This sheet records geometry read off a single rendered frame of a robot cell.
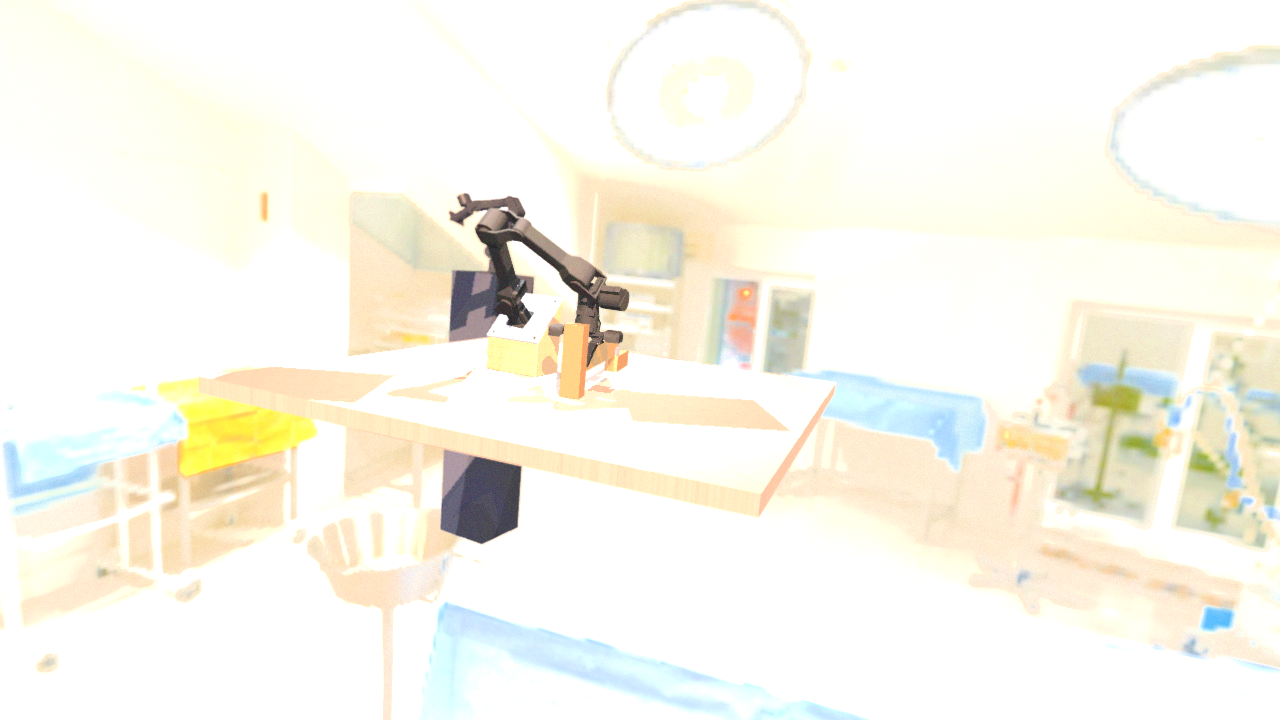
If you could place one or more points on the long tan wooden rail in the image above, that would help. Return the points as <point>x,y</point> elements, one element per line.
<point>603,352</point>

